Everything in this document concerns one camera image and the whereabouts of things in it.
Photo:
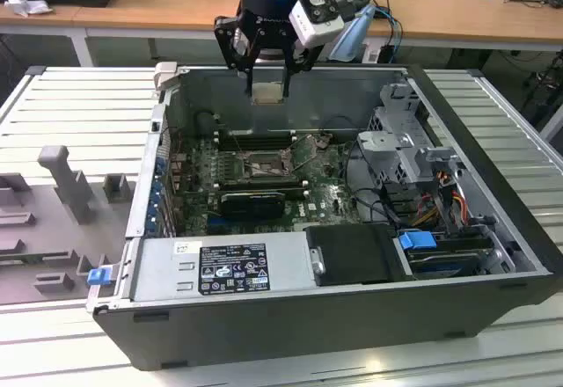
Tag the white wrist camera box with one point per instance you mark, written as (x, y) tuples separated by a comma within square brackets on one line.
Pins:
[(319, 31)]

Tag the black open PC case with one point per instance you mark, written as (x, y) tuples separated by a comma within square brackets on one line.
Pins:
[(264, 330)]

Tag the thin metal locking lever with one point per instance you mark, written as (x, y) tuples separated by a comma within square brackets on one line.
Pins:
[(239, 146), (308, 155)]

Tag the green motherboard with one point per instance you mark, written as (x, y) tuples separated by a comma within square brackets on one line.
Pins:
[(325, 193)]

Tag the hard disk in blue carrier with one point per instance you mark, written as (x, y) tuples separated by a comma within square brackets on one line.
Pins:
[(415, 242)]

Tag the grey parts rack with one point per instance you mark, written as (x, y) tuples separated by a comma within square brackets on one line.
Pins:
[(44, 228)]

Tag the blue plastic release latch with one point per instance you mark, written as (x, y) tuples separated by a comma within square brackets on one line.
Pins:
[(98, 276)]

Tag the black graphics card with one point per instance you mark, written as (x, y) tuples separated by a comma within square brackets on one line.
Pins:
[(253, 206)]

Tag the grey metal drive cage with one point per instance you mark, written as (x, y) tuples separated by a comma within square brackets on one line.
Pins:
[(387, 140)]

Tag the crumpled white paper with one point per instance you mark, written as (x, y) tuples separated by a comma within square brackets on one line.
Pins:
[(26, 5)]

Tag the grey plastic case latch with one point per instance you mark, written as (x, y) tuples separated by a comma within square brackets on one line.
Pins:
[(166, 75)]

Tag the black cylindrical component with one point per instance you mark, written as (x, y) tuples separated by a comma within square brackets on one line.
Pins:
[(204, 123)]

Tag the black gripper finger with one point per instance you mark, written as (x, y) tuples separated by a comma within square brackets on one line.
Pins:
[(303, 59), (233, 48)]

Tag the black power adapter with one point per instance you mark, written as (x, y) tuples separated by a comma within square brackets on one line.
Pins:
[(388, 53)]

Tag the grey power supply unit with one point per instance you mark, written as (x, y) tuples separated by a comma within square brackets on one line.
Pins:
[(154, 272)]

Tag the black RAM slot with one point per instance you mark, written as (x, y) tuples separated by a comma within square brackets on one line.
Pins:
[(255, 136), (255, 144), (294, 191), (259, 180)]

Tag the square silver CPU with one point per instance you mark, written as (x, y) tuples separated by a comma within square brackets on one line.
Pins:
[(268, 94)]

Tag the wooden office desk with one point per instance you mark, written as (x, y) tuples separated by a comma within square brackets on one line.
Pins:
[(35, 19), (176, 4)]

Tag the CPU socket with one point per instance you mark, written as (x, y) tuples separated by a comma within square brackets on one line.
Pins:
[(264, 165)]

